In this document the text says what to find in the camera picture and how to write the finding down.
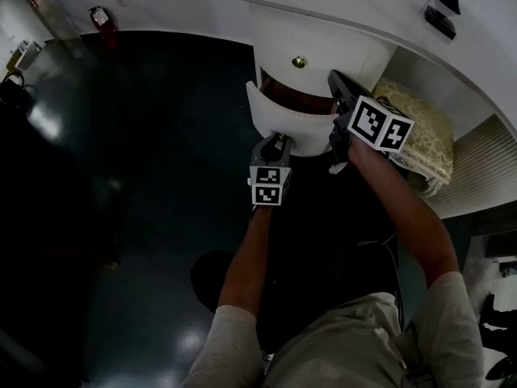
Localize small white drawer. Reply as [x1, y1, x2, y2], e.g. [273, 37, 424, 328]
[252, 14, 396, 99]

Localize red fire extinguisher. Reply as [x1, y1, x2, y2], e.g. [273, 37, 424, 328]
[87, 6, 119, 51]

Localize person's right forearm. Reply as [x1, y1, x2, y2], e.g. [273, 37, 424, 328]
[347, 137, 461, 289]

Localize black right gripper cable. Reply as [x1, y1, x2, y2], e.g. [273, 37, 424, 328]
[357, 232, 406, 327]

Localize small black box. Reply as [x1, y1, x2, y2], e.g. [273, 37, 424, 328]
[423, 4, 457, 40]

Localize black handbag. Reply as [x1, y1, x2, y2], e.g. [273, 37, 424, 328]
[0, 70, 38, 111]

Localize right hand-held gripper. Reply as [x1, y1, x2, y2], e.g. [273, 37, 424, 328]
[327, 70, 415, 174]

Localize white curved vanity desk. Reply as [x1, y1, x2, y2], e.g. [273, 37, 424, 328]
[201, 0, 517, 221]

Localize person's beige shirt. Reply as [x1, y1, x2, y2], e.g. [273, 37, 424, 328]
[181, 272, 485, 388]

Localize large white drawer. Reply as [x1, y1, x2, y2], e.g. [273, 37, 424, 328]
[245, 66, 338, 159]

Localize white stool cream cushion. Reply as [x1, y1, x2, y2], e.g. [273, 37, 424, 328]
[371, 77, 456, 196]

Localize grey metal door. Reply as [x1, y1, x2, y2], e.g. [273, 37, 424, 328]
[14, 0, 82, 42]

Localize person's left forearm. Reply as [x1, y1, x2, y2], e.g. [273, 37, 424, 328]
[217, 204, 275, 318]

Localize white box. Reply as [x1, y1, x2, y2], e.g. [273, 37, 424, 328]
[14, 40, 45, 72]

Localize person's black trousers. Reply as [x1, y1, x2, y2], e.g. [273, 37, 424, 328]
[189, 159, 403, 355]

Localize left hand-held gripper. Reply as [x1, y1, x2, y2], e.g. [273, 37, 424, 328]
[247, 134, 292, 207]

